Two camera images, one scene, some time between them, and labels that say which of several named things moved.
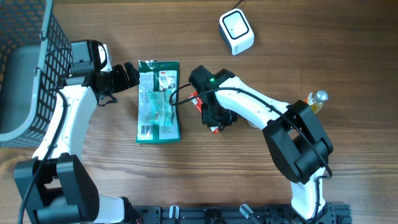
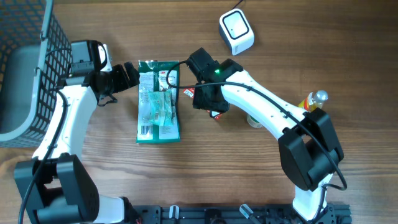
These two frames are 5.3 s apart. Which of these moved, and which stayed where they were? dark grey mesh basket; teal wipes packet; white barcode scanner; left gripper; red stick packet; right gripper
Moved: right gripper; red stick packet
Stayed: dark grey mesh basket; left gripper; teal wipes packet; white barcode scanner
